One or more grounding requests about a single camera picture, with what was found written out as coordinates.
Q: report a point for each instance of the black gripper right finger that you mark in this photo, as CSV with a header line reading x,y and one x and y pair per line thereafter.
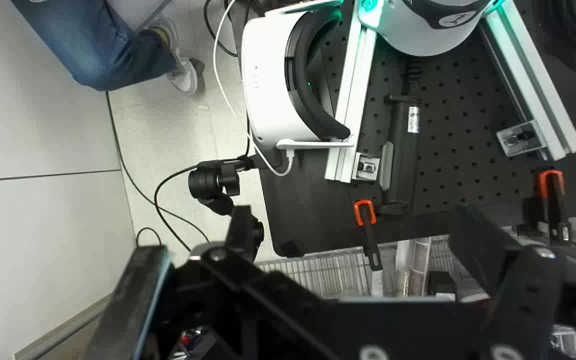
x,y
521,279

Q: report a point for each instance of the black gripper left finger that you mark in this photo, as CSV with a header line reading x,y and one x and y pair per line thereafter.
x,y
262,315

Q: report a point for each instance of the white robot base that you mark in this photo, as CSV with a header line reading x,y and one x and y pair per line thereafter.
x,y
423,29

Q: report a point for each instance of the black perforated breadboard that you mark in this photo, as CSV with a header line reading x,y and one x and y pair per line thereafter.
x,y
458,160

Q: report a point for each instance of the white sneaker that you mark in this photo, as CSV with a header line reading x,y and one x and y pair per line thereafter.
x,y
184,77

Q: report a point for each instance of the white VR headset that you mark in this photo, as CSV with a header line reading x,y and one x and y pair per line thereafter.
x,y
283,106

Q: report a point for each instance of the person leg in jeans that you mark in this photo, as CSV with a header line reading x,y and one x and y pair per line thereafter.
x,y
96,46

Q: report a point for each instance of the orange handled clamp right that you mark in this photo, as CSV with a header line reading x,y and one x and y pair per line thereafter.
x,y
550,189

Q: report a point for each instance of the orange handled clamp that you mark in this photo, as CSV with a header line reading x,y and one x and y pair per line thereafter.
x,y
364,219
550,189

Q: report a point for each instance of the orange handled clamp left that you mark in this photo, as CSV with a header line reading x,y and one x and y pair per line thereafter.
x,y
364,219

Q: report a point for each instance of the black camera on mount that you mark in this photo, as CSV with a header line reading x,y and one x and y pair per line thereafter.
x,y
214,184

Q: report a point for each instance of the right aluminium extrusion rail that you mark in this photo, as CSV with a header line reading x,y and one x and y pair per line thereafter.
x,y
544,122

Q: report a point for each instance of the aluminium extrusion rail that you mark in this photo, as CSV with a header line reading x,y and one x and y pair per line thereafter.
x,y
544,122
358,56

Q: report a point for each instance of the left aluminium extrusion rail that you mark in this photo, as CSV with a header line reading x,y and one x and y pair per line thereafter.
x,y
358,56

